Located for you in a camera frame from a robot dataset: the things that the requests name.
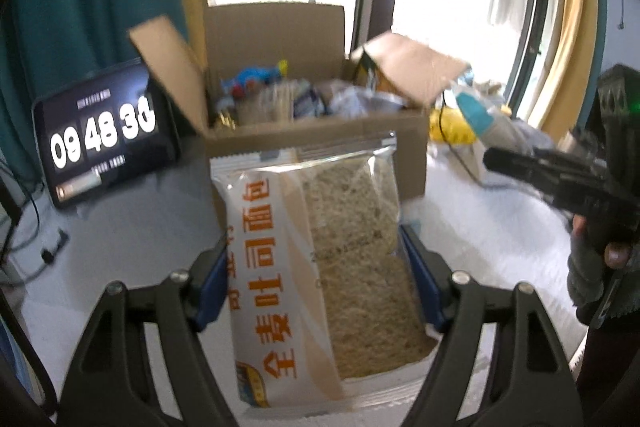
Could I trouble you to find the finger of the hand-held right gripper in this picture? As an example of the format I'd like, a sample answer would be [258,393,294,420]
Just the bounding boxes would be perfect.
[532,146,607,180]
[482,148,593,210]

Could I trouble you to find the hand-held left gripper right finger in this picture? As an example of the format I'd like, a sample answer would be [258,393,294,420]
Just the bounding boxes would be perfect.
[399,224,585,427]

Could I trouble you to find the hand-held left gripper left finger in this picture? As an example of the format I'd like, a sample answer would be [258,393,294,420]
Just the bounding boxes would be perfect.
[59,234,237,427]

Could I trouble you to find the white bread packet orange print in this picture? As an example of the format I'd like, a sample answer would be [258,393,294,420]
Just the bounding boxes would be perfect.
[210,132,443,410]

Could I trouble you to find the cardboard box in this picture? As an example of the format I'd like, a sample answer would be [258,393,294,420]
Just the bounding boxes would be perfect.
[127,3,471,204]

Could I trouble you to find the clear snack packet colourful print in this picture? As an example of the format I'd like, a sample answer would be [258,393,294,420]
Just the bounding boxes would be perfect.
[327,79,407,118]

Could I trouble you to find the person's right forearm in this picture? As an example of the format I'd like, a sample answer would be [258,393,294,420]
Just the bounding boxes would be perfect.
[575,302,640,427]

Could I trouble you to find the person's right hand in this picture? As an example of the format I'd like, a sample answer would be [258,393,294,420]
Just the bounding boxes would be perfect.
[567,213,640,309]

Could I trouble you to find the white plastic device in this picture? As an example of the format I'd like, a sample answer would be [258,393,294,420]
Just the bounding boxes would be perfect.
[472,117,526,188]

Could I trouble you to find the grey cloth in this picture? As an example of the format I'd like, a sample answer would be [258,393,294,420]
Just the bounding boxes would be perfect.
[515,119,557,148]

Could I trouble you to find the blue white pouch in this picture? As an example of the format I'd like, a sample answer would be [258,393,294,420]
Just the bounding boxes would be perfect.
[456,88,496,136]

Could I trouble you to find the yellow plastic bag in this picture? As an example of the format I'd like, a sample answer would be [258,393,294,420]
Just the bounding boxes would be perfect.
[429,104,479,143]

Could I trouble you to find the tablet with clock display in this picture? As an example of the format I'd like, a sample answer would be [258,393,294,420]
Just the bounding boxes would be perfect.
[31,59,182,210]

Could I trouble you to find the clear brown bread packet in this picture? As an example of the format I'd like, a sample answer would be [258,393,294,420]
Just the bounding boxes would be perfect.
[235,79,314,126]

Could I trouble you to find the dark blue snack packet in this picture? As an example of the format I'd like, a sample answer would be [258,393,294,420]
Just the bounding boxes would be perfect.
[292,84,331,118]

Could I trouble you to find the thin black cables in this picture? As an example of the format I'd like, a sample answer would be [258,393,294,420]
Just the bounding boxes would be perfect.
[0,157,71,281]

